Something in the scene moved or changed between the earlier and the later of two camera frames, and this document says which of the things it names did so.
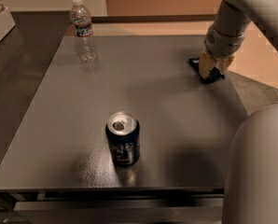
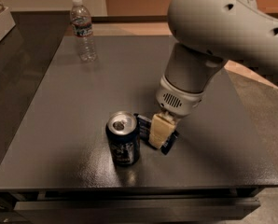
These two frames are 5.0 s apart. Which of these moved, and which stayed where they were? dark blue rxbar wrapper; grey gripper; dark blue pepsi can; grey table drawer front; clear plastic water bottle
Moved: dark blue rxbar wrapper; grey gripper
Stayed: dark blue pepsi can; grey table drawer front; clear plastic water bottle
